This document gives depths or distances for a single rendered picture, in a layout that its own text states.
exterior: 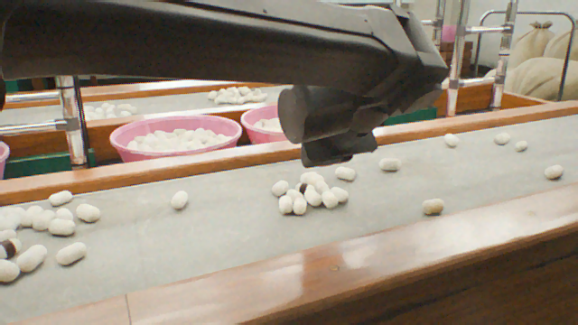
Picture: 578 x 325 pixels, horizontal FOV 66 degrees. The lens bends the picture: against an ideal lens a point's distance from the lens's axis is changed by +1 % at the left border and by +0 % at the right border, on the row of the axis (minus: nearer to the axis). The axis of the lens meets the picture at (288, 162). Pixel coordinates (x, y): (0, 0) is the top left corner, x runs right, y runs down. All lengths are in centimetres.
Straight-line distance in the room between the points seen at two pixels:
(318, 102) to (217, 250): 25
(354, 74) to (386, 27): 5
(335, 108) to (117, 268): 31
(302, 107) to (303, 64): 11
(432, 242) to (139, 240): 37
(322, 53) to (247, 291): 25
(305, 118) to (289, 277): 17
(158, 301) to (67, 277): 15
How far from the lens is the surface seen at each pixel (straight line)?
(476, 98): 158
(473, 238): 58
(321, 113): 42
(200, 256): 56
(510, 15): 121
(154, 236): 62
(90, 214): 67
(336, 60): 33
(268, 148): 84
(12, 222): 70
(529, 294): 67
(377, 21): 38
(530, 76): 360
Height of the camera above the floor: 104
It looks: 21 degrees down
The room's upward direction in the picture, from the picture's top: straight up
